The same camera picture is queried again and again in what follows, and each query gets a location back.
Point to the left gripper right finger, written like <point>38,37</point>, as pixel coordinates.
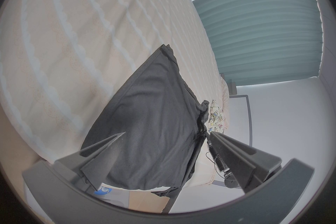
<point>244,165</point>

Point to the white printed pyjama top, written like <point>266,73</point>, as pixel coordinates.
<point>215,118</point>

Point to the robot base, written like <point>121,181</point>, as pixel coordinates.
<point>105,190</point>

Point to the bed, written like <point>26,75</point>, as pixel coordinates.
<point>78,34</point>

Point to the blue-green curtain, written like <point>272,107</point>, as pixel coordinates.
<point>262,34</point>

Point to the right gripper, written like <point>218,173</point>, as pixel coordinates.
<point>220,161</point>

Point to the grey bedside table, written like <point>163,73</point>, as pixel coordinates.
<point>232,87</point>

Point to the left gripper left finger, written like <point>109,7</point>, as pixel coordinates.
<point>105,160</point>

